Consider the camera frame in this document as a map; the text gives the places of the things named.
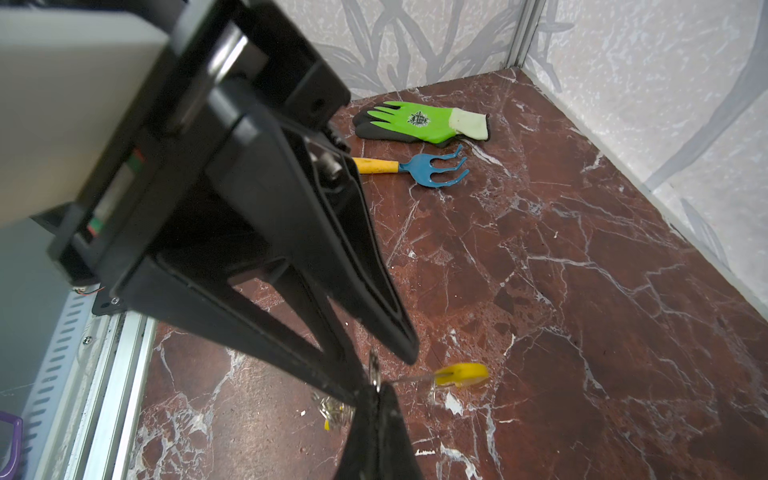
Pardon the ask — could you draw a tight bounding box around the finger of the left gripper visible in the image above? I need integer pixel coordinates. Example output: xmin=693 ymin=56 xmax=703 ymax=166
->
xmin=120 ymin=251 xmax=366 ymax=405

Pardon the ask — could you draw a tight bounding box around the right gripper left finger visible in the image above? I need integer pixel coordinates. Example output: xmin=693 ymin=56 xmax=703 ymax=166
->
xmin=334 ymin=385 xmax=380 ymax=480

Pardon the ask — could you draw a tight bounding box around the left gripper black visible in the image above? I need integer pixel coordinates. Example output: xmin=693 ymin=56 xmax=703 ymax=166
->
xmin=49 ymin=1 xmax=419 ymax=365

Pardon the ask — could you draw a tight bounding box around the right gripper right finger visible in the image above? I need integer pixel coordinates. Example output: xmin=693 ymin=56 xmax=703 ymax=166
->
xmin=377 ymin=383 xmax=423 ymax=480

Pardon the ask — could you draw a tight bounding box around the key with yellow cap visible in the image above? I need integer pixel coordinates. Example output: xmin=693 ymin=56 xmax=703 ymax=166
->
xmin=312 ymin=392 xmax=355 ymax=432

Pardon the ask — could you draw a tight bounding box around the silver keyring band yellow tag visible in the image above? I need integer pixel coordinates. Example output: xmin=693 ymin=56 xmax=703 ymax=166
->
xmin=368 ymin=350 xmax=489 ymax=388

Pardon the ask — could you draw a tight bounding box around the green gardening glove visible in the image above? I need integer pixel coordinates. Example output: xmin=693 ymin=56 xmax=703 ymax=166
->
xmin=352 ymin=101 xmax=490 ymax=146

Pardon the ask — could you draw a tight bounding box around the blue hand rake yellow handle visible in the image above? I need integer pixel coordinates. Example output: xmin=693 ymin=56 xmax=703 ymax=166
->
xmin=353 ymin=146 xmax=469 ymax=189

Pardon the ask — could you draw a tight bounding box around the aluminium front rail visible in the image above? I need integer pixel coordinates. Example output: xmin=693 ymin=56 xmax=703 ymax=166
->
xmin=16 ymin=286 xmax=157 ymax=479

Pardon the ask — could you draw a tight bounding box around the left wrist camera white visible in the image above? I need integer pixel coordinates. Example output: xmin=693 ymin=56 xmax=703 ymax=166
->
xmin=1 ymin=7 xmax=168 ymax=224

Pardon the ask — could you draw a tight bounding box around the aluminium cage frame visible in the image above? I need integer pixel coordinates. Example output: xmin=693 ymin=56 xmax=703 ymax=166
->
xmin=505 ymin=0 xmax=547 ymax=68

